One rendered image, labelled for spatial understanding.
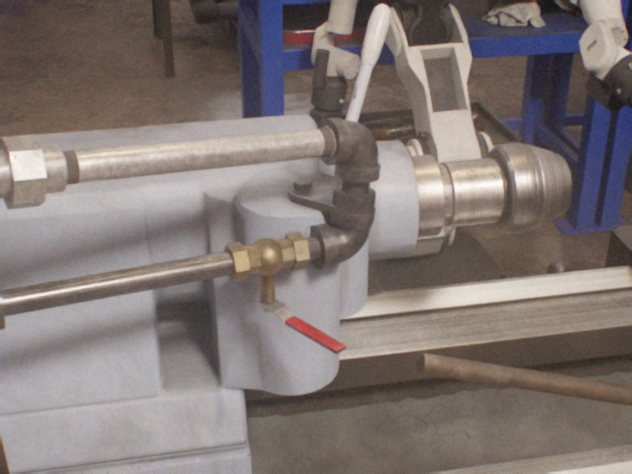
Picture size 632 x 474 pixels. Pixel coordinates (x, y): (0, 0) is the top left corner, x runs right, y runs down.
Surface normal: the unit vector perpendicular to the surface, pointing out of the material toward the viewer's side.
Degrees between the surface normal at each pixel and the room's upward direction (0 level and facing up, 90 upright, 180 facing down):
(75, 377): 66
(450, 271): 0
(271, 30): 90
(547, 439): 20
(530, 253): 0
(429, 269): 0
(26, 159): 56
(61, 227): 82
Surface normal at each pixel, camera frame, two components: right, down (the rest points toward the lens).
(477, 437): 0.29, -0.88
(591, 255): 0.00, -0.87
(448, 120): 0.20, -0.11
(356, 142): 0.53, 0.18
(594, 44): -0.85, -0.36
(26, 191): 0.47, 0.58
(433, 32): 0.25, 0.54
